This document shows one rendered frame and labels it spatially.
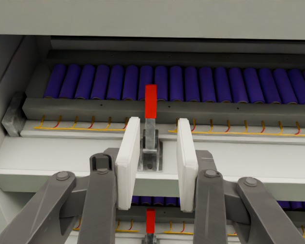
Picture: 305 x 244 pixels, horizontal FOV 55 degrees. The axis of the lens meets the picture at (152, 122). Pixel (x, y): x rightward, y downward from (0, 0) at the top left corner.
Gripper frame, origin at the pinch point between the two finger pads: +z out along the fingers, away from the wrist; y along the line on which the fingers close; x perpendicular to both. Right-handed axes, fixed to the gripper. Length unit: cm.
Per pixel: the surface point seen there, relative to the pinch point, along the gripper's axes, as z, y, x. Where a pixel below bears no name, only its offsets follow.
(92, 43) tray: 25.6, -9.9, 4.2
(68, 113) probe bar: 16.5, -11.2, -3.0
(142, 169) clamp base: 11.3, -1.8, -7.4
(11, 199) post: 14.5, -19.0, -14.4
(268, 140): 15.0, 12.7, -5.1
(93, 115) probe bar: 16.7, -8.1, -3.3
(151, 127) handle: 12.1, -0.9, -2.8
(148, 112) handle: 12.0, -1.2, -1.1
